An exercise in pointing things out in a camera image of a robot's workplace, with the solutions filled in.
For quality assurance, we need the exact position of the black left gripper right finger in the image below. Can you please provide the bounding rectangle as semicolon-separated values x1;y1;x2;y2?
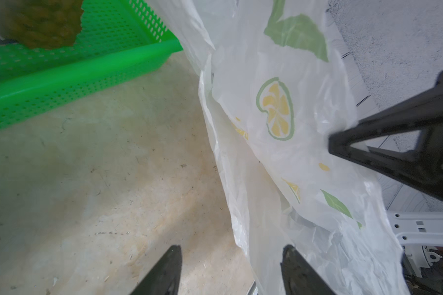
281;245;335;295

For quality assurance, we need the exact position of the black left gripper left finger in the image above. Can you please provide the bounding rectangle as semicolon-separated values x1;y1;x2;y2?
130;245;182;295

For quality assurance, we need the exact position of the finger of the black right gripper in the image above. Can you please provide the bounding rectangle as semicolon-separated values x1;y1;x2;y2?
327;68;443;204

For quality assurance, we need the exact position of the white lemon print plastic bag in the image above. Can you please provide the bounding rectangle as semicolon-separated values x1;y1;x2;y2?
150;1;409;295

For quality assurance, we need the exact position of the green unripe pineapple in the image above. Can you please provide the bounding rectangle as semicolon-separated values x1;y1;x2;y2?
0;0;84;50

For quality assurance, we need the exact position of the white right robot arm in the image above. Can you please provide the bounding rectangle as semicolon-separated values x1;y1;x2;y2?
328;71;443;275

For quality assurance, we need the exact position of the green plastic basket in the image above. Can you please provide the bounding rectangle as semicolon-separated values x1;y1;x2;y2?
0;1;182;130

